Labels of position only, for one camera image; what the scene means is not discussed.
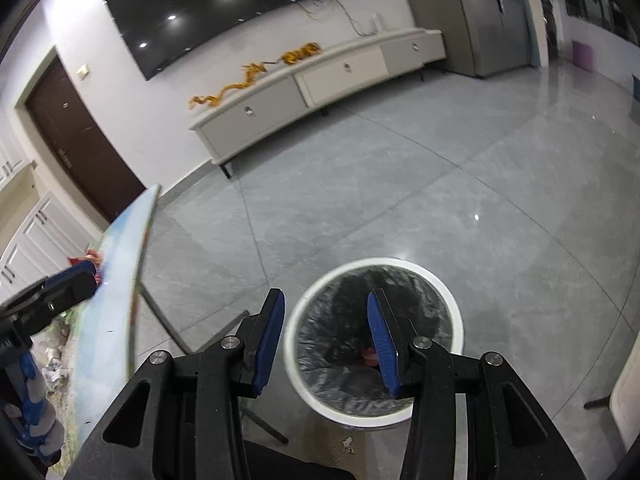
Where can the purple stool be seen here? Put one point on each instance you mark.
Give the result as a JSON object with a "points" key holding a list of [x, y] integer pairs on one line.
{"points": [[582, 55]]}

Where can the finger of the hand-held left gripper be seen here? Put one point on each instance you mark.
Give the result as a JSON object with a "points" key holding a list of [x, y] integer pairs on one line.
{"points": [[75, 282]]}

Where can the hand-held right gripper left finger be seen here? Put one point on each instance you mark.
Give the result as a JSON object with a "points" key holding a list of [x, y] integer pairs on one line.
{"points": [[267, 345]]}

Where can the long golden dragon ornament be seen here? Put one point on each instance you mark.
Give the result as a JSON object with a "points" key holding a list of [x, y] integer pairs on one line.
{"points": [[235, 82]]}

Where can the white chair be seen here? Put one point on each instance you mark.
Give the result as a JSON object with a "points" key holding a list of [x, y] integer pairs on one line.
{"points": [[627, 400]]}

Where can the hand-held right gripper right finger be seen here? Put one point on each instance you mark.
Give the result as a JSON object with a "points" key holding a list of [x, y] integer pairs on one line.
{"points": [[382, 345]]}

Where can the crumpled white tissue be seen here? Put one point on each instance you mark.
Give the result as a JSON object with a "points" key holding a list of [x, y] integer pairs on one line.
{"points": [[55, 367]]}

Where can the small red wrapper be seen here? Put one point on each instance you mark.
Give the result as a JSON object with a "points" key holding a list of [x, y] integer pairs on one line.
{"points": [[371, 357]]}

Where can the white round trash can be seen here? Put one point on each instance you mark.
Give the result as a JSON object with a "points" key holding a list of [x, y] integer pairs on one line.
{"points": [[310, 395]]}

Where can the white television cabinet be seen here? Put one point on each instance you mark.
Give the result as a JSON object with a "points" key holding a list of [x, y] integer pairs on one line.
{"points": [[270, 105]]}

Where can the grey refrigerator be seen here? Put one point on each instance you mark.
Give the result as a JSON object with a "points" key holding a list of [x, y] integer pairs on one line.
{"points": [[475, 20]]}

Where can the wall-mounted black television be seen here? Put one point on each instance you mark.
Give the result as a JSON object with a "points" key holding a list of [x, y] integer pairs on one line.
{"points": [[225, 15]]}

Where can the red snack wrapper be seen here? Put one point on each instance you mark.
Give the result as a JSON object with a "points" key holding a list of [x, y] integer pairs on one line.
{"points": [[87, 260]]}

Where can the small golden dragon ornament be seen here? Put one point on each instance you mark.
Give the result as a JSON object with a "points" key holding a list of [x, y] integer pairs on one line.
{"points": [[300, 54]]}

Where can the dark brown door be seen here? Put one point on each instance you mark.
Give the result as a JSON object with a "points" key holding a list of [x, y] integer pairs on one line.
{"points": [[85, 135]]}

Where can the wall switch plate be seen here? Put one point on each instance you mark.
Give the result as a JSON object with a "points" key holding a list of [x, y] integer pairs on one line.
{"points": [[83, 72]]}

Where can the black trash bag liner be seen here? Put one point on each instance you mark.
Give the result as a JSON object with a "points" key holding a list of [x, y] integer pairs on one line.
{"points": [[330, 320]]}

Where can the small white paper scrap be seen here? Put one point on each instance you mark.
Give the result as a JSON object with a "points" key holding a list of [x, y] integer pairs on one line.
{"points": [[346, 445]]}

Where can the white panelled cabinets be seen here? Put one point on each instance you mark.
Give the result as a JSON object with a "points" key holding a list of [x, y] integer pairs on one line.
{"points": [[30, 240]]}

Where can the landscape print table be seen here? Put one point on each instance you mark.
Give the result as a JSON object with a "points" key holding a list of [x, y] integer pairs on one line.
{"points": [[115, 310]]}

